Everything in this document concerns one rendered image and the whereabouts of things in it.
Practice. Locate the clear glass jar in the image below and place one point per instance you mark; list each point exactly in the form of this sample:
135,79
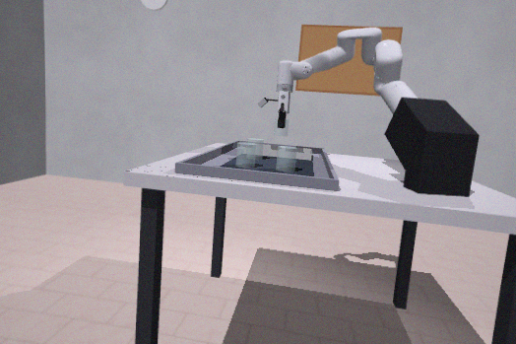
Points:
286,157
281,131
259,147
245,155

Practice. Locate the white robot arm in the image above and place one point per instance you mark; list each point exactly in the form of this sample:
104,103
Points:
386,58

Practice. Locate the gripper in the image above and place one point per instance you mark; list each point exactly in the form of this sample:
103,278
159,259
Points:
283,107

